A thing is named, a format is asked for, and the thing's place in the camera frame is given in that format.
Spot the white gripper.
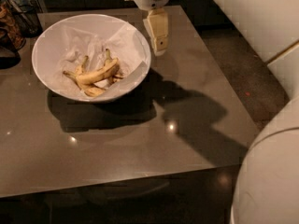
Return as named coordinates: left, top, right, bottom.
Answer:
left=124, top=0, right=169, bottom=56

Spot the yellow banana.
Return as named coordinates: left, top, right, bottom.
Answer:
left=63, top=71, right=106, bottom=97
left=105, top=49, right=124, bottom=85
left=76, top=58, right=120, bottom=85

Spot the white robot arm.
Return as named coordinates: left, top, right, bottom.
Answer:
left=214, top=0, right=299, bottom=224

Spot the white bowl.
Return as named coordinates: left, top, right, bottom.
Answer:
left=32, top=14, right=151, bottom=103

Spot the dark cabinet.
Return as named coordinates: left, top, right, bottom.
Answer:
left=38, top=0, right=233, bottom=30

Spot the white paper liner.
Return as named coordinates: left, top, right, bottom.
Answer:
left=49, top=23, right=150, bottom=102

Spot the patterned brown container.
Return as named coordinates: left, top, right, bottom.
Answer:
left=0, top=0, right=26, bottom=50

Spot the black wire mesh basket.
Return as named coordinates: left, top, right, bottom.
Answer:
left=7, top=0, right=43, bottom=37

